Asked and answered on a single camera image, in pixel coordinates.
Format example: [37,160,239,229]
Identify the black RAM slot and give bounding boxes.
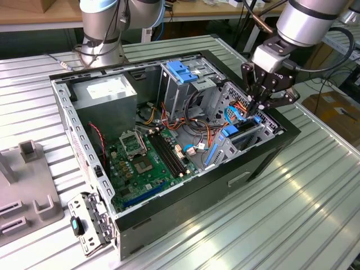
[153,132,185,174]
[147,134,178,178]
[156,131,188,172]
[150,133,181,177]

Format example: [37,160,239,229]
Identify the short blue board wire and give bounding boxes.
[181,143,197,156]

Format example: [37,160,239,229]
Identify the brown carton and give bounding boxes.
[308,42,340,70]

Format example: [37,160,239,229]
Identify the white plug adapter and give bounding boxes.
[141,26,154,43]

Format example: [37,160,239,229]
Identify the black teal latch button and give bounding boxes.
[69,215,86,237]

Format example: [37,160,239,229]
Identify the thick black camera cable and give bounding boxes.
[286,26,356,73]

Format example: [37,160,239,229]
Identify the blue data wire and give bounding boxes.
[224,105,246,125]

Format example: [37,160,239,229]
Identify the beige board connector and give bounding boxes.
[173,144,186,161]

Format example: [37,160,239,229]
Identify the black cable with bronze plug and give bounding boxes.
[243,0,278,35]

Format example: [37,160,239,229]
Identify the yellow orange power wires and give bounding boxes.
[143,108,157,125]

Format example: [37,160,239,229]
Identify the black open PC case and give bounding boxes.
[48,49,302,262]

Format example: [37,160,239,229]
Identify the silver optical drive cage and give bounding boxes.
[156,55,227,115]

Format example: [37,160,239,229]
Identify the green motherboard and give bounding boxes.
[107,127,204,214]

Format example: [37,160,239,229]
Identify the large labelled cardboard box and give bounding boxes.
[302,91,360,141]

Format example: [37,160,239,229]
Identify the black arm cable with connector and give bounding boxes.
[44,53,85,71]

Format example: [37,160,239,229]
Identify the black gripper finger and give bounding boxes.
[241,63,264,116]
[256,88,300,114]

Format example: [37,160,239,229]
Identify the orange red power wire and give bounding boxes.
[232,100,251,115]

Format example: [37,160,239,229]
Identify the metal slat side table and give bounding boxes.
[323,25,360,82]

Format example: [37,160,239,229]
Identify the silver card retention bracket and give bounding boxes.
[66,191,118,258]

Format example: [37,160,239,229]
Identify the hard disk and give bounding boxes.
[205,115,262,167]

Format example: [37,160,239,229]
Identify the metal socket cover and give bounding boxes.
[119,130,148,160]

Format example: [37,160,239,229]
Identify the blue plastic drive latch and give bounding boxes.
[165,60,198,84]

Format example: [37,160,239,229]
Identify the grey parts rack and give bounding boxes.
[0,141,65,250]

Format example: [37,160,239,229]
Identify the red black fan wire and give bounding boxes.
[87,121,108,167]

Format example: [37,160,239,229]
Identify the orange wire bundle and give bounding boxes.
[160,101,226,147]

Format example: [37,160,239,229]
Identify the silver disk bay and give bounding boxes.
[201,115,278,172]

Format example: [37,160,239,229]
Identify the grey power supply unit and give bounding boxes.
[71,73,139,143]

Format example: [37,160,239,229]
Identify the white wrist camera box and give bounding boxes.
[251,44,291,73]

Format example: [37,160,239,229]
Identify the CPU socket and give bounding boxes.
[133,156,155,176]

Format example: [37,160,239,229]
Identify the blue expansion slot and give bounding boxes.
[123,181,167,208]

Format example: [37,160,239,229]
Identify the wooden desk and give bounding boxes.
[0,0,287,33]

